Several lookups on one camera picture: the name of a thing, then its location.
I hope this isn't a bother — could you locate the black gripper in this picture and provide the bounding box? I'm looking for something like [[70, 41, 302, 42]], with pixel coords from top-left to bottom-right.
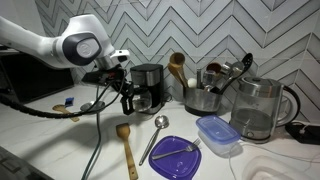
[[111, 70, 136, 116]]

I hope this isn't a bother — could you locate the glass coffee jar black handle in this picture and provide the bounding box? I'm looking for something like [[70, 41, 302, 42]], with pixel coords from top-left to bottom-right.
[[120, 87, 154, 116]]

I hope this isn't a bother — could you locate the black silver coffee machine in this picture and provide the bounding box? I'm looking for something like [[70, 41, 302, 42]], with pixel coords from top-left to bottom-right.
[[129, 63, 165, 116]]

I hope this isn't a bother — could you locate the short wooden spatula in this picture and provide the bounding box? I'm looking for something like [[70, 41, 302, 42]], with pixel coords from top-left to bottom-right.
[[115, 122, 139, 180]]

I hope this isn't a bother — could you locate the steel ladle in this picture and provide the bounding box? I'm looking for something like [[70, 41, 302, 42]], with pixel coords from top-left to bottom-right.
[[138, 114, 170, 167]]

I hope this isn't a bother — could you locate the wooden turner in holder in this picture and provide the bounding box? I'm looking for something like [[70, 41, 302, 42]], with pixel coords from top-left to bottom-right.
[[166, 63, 189, 89]]

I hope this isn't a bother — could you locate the small blue object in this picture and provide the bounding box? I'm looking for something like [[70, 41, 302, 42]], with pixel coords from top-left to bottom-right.
[[64, 96, 75, 108]]

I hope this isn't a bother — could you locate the wooden ladle round cup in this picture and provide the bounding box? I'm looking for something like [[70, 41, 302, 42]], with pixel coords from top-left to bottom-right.
[[168, 51, 187, 88]]

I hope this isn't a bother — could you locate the white round ball utensil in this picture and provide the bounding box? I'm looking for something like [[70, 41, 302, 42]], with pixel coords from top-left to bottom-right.
[[187, 77, 198, 89]]

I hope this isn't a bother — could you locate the long wooden spoon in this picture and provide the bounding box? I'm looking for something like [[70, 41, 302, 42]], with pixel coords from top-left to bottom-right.
[[52, 104, 81, 123]]

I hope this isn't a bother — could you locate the steel utensil holder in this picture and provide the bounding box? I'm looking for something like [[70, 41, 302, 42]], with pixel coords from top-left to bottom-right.
[[182, 85, 223, 117]]

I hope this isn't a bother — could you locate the steel rod utensil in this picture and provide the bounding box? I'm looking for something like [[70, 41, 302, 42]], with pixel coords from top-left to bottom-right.
[[196, 67, 203, 90]]

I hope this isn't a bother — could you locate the steel fork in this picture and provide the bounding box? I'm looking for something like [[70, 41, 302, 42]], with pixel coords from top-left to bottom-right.
[[151, 137, 202, 161]]

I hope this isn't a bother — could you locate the purple square plate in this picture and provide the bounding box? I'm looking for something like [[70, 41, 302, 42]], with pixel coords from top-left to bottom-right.
[[148, 135, 202, 180]]

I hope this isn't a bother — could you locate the steel measuring cup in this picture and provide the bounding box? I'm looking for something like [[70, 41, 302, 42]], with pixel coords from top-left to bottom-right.
[[202, 70, 218, 92]]

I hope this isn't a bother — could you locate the plastic container blue lid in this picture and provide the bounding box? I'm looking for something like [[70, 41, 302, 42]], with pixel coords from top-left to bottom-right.
[[195, 114, 242, 156]]

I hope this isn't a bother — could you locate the brown round spoon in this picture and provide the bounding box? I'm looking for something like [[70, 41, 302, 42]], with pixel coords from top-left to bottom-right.
[[205, 61, 223, 76]]

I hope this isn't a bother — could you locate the black box appliance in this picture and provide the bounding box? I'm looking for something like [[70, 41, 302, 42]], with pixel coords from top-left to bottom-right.
[[0, 53, 75, 103]]

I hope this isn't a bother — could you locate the steel serving spoon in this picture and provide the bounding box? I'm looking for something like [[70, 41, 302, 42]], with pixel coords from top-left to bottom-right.
[[221, 60, 245, 81]]

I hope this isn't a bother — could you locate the black slotted spoon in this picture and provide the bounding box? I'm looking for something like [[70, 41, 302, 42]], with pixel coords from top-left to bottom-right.
[[218, 52, 254, 95]]

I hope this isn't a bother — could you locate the dark grey appliance edge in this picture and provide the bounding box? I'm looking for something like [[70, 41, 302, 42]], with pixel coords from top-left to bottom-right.
[[0, 146, 54, 180]]

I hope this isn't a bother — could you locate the glass electric kettle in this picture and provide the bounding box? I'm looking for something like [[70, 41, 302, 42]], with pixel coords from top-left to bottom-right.
[[229, 76, 302, 144]]

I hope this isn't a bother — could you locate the clear white plastic tub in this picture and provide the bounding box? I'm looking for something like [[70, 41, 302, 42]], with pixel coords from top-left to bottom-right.
[[241, 154, 320, 180]]

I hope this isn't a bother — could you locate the black power adapter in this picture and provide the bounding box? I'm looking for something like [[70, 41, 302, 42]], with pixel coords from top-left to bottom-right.
[[285, 120, 320, 145]]

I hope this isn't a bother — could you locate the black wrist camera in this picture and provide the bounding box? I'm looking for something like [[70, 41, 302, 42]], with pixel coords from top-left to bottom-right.
[[81, 69, 118, 85]]

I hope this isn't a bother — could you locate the dark power cable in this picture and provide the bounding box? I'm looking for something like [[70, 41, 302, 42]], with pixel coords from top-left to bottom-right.
[[80, 83, 103, 180]]

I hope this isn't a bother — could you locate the black corrugated cable conduit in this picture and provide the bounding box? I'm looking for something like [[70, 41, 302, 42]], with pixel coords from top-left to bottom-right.
[[0, 74, 127, 120]]

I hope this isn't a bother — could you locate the thin white cable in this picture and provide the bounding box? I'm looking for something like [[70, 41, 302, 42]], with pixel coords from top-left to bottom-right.
[[227, 141, 320, 180]]

